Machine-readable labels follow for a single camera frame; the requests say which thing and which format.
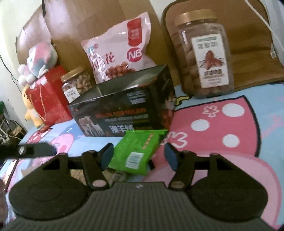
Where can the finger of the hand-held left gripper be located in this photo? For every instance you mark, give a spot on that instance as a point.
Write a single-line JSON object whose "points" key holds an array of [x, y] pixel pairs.
{"points": [[33, 150]]}

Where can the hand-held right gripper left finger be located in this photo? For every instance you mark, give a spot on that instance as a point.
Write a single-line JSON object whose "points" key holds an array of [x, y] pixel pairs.
{"points": [[107, 155]]}

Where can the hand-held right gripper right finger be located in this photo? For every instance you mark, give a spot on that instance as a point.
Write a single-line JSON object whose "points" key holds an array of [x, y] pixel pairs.
{"points": [[170, 155]]}

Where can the bright green snack packet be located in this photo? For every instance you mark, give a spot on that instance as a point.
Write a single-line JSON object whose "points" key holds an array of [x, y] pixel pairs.
{"points": [[135, 146]]}

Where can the black cardboard box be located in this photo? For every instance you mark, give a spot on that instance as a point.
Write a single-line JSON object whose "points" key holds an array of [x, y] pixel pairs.
{"points": [[124, 115]]}

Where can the yellow plush duck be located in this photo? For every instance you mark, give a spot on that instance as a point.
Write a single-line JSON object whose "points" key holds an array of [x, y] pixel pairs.
{"points": [[31, 113]]}

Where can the red gift bag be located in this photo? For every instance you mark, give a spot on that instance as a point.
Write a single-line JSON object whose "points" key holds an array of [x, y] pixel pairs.
{"points": [[51, 100]]}

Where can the cartoon pig printed blanket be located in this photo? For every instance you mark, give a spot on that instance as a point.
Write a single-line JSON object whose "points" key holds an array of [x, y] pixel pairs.
{"points": [[221, 133]]}

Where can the cashew jar with gold lid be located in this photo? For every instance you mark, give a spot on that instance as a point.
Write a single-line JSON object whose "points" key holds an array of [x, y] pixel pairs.
{"points": [[77, 86]]}

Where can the pink and blue plush toy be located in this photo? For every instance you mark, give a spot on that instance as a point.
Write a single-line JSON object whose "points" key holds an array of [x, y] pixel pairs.
{"points": [[40, 60]]}

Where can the pecan jar with gold lid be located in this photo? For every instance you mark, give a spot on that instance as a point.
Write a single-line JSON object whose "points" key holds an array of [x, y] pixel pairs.
{"points": [[208, 62]]}

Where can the large pink snack bag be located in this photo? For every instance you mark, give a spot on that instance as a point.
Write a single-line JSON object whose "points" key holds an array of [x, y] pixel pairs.
{"points": [[115, 44]]}

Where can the brown seat cushion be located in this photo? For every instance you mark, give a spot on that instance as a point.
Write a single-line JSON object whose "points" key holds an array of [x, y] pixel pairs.
{"points": [[248, 44]]}

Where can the wooden headboard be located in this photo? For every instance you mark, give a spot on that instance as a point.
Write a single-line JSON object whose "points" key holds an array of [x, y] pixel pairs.
{"points": [[88, 17]]}

